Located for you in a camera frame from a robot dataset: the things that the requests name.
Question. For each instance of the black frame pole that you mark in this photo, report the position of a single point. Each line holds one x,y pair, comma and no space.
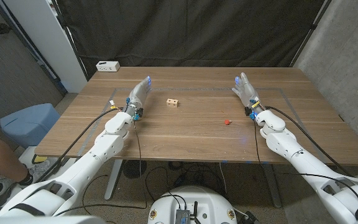
309,31
70,40

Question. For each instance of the small wooden block with holes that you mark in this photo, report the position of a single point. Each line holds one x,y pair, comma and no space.
172,102

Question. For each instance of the white power strip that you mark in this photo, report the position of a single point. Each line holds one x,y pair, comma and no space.
107,66

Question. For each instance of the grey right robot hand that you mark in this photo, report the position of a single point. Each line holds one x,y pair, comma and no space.
249,93

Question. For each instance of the grey table leg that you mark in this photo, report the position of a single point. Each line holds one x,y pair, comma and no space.
113,180
272,186

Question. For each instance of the black wall rail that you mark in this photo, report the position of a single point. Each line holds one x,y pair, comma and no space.
26,46

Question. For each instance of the white cabinet panel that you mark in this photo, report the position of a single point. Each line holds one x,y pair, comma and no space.
48,40

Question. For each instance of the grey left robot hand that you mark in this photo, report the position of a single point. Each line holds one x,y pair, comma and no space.
139,95

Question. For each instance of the black curtain backdrop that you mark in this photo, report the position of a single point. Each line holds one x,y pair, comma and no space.
191,31

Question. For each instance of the grey electronics box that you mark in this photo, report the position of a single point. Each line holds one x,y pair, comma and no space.
182,216

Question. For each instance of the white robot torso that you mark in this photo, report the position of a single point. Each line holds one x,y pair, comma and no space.
204,202

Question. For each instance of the blue padded stool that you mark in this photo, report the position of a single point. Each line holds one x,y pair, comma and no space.
26,124

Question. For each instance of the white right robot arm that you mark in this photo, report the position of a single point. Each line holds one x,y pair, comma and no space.
306,165

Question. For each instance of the round black fan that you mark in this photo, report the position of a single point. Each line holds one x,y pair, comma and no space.
134,169

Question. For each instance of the wooden screw with red head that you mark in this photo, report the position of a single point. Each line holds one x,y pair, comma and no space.
227,122

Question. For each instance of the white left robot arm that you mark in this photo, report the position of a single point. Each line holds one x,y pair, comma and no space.
82,165

